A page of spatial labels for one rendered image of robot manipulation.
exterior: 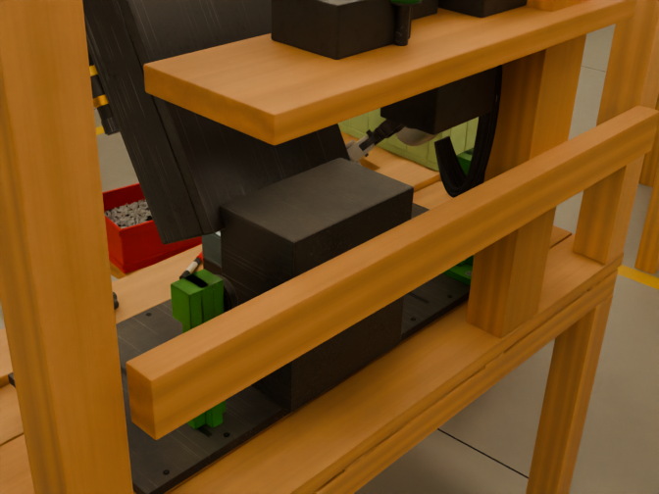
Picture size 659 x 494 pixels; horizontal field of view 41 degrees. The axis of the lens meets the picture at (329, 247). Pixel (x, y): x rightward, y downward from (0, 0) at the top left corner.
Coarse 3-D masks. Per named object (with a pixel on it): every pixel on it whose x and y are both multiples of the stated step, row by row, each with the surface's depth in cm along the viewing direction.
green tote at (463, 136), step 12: (348, 120) 293; (360, 120) 289; (372, 120) 285; (384, 120) 281; (348, 132) 295; (360, 132) 291; (444, 132) 266; (456, 132) 271; (468, 132) 275; (384, 144) 284; (396, 144) 281; (432, 144) 269; (456, 144) 273; (468, 144) 278; (408, 156) 279; (420, 156) 275; (432, 156) 271; (432, 168) 272
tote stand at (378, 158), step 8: (344, 136) 294; (352, 136) 294; (368, 152) 283; (376, 152) 283; (384, 152) 283; (360, 160) 280; (368, 160) 277; (376, 160) 277; (384, 160) 278; (392, 160) 278; (408, 160) 278; (368, 168) 278; (376, 168) 275; (440, 176) 269
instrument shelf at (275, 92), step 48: (624, 0) 155; (240, 48) 122; (288, 48) 123; (384, 48) 124; (432, 48) 125; (480, 48) 126; (528, 48) 136; (192, 96) 109; (240, 96) 105; (288, 96) 105; (336, 96) 107; (384, 96) 114
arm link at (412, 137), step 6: (402, 132) 208; (408, 132) 207; (414, 132) 205; (420, 132) 205; (426, 132) 204; (402, 138) 210; (408, 138) 208; (414, 138) 207; (420, 138) 207; (426, 138) 207; (432, 138) 210; (408, 144) 211; (414, 144) 210; (420, 144) 211
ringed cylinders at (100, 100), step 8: (88, 56) 155; (96, 72) 155; (96, 80) 156; (96, 88) 156; (96, 96) 156; (104, 96) 156; (96, 104) 156; (104, 104) 156; (104, 112) 156; (112, 112) 157; (104, 120) 157; (112, 120) 156; (104, 128) 157; (112, 128) 157
